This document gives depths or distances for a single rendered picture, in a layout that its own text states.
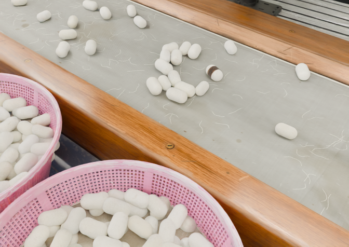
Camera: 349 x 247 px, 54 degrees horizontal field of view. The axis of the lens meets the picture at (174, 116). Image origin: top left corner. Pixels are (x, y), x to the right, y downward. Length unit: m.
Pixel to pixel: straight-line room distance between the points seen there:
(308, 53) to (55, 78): 0.45
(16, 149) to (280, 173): 0.36
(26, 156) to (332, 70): 0.52
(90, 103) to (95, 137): 0.05
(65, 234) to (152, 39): 0.43
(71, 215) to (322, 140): 0.36
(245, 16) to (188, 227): 0.49
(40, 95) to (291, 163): 0.38
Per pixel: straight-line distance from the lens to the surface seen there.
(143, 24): 0.73
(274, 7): 1.04
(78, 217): 0.42
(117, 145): 0.48
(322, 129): 0.56
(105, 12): 0.77
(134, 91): 0.56
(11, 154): 0.50
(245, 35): 0.72
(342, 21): 1.08
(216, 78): 0.59
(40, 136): 0.52
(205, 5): 0.79
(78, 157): 0.56
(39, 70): 0.60
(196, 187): 0.40
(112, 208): 0.42
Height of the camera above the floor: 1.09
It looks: 43 degrees down
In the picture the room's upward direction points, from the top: 3 degrees clockwise
